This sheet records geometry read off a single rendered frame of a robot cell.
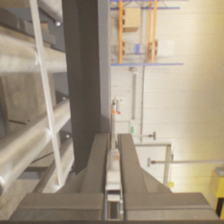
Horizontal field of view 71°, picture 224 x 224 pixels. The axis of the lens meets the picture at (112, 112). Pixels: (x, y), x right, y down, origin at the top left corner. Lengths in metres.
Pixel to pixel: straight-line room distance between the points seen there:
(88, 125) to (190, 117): 10.53
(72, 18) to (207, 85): 10.61
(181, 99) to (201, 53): 2.69
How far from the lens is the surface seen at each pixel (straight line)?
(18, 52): 0.52
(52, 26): 1.26
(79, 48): 0.25
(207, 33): 10.69
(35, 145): 0.59
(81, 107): 0.25
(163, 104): 9.94
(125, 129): 9.89
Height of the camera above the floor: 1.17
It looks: 1 degrees down
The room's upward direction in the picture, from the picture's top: 90 degrees clockwise
